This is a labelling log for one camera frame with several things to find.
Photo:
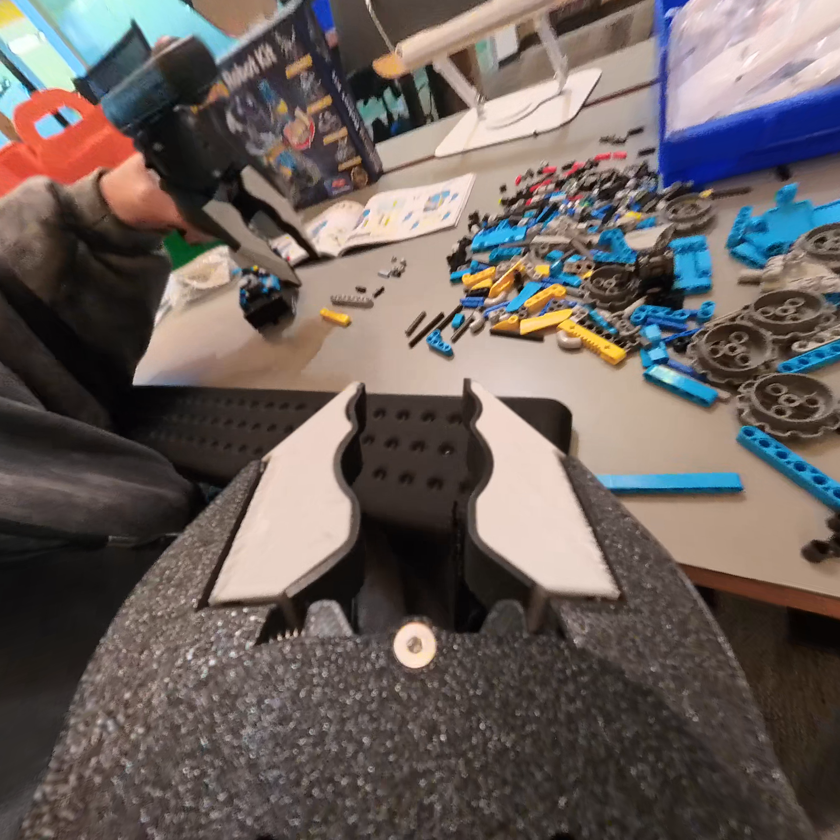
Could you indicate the dark blue kit box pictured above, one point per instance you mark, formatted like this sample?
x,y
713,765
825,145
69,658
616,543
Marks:
x,y
308,118

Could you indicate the long grey holed beam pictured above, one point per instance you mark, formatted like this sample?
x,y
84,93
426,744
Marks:
x,y
351,300

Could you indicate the partly built blue toy robot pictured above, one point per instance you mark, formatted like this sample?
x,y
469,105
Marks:
x,y
266,308

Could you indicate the large light blue frame piece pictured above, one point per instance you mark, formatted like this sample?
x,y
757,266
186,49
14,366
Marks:
x,y
768,229

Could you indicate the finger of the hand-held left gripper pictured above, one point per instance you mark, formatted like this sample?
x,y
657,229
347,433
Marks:
x,y
269,210
226,226

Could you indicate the person's left forearm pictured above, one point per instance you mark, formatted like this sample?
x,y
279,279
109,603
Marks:
x,y
65,262

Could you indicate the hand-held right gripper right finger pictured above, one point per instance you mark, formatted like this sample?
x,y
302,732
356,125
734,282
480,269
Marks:
x,y
538,525

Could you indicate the crumpled clear plastic bag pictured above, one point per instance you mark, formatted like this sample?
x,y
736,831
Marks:
x,y
197,279

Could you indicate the pile of clear plastic bags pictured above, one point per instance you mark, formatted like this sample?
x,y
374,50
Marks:
x,y
754,59

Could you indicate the red plastic bin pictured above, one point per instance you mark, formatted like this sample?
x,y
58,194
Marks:
x,y
65,151

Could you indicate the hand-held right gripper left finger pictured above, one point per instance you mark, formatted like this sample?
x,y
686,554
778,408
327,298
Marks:
x,y
289,525

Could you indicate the pile of toy building pieces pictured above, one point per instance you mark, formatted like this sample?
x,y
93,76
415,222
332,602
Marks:
x,y
590,282

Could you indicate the blue plastic bin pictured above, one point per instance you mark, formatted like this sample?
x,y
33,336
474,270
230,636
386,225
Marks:
x,y
722,164

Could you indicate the person's left hand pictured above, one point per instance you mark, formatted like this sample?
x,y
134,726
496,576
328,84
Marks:
x,y
138,197

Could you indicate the instruction booklet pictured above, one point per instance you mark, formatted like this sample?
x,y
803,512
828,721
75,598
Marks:
x,y
407,210

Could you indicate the grey desk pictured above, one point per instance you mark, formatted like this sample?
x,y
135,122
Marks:
x,y
328,367

